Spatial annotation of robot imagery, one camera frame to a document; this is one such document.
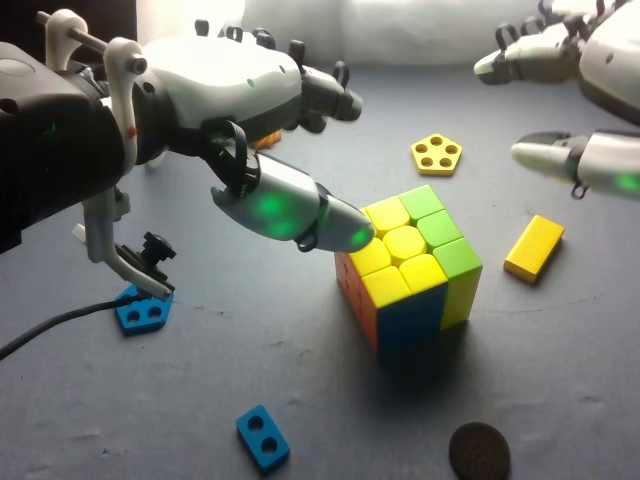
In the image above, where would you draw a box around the white backdrop sheet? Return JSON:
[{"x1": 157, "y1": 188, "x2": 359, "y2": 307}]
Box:
[{"x1": 137, "y1": 0, "x2": 551, "y2": 69}]

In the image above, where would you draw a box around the black camera cable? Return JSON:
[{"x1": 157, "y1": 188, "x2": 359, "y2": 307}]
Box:
[{"x1": 0, "y1": 299, "x2": 126, "y2": 362}]

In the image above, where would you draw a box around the blue two-hole rectangular block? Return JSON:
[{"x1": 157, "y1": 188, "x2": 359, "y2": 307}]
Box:
[{"x1": 235, "y1": 403, "x2": 292, "y2": 476}]

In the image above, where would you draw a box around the grey table cloth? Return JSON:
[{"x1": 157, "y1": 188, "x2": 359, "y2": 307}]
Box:
[{"x1": 0, "y1": 62, "x2": 640, "y2": 480}]

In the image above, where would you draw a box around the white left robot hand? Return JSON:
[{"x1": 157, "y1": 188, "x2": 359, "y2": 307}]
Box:
[{"x1": 134, "y1": 18, "x2": 377, "y2": 254}]

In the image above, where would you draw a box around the dark chocolate sandwich cookie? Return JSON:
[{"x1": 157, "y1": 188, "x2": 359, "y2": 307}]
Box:
[{"x1": 448, "y1": 421, "x2": 512, "y2": 480}]

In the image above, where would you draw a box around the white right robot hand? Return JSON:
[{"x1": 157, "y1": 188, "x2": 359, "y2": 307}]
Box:
[{"x1": 473, "y1": 0, "x2": 640, "y2": 201}]

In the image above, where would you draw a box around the yellow rectangular block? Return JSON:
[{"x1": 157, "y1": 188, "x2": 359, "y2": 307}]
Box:
[{"x1": 502, "y1": 214, "x2": 565, "y2": 287}]

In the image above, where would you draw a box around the blue pentagon block with holes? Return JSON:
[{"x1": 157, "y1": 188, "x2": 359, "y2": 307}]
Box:
[{"x1": 114, "y1": 284, "x2": 175, "y2": 337}]

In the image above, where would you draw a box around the large colourful puzzle cube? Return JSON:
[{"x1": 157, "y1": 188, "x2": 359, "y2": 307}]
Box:
[{"x1": 333, "y1": 184, "x2": 484, "y2": 357}]

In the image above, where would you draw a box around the orange swirl cookie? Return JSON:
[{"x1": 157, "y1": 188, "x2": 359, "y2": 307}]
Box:
[{"x1": 249, "y1": 130, "x2": 282, "y2": 150}]

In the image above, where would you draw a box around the yellow pentagon block with holes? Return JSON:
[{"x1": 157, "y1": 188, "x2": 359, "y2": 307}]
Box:
[{"x1": 410, "y1": 133, "x2": 464, "y2": 177}]

